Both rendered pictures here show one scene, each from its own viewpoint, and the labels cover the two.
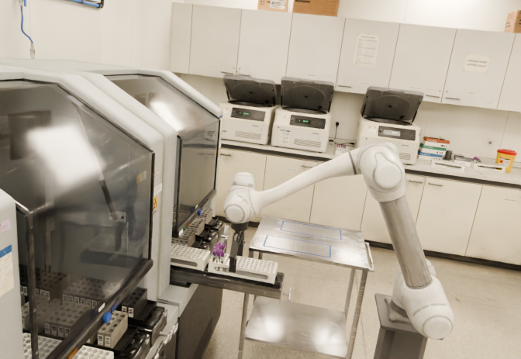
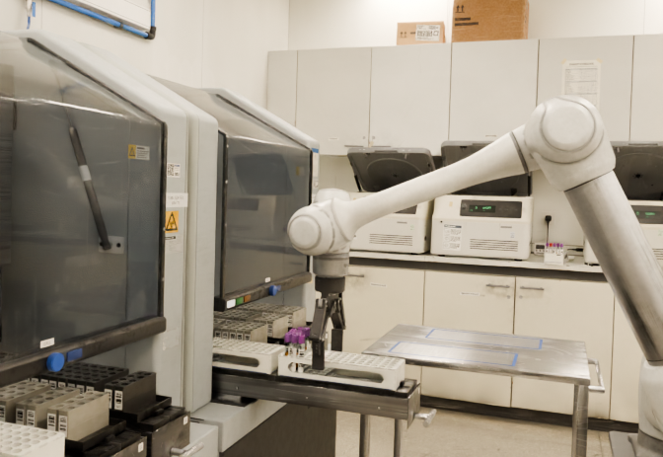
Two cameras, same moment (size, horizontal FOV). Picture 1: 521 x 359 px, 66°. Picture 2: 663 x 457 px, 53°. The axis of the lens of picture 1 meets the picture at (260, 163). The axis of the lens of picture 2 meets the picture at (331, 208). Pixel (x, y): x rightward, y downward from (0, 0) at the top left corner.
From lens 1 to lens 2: 0.53 m
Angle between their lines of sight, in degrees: 17
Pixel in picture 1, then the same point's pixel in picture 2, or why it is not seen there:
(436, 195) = not seen: outside the picture
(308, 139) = (494, 239)
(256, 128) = (404, 226)
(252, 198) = (335, 207)
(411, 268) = (649, 319)
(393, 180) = (579, 131)
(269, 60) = (419, 118)
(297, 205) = not seen: hidden behind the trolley
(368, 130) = not seen: hidden behind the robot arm
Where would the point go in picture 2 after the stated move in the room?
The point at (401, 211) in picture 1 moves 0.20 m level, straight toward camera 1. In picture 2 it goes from (611, 201) to (589, 201)
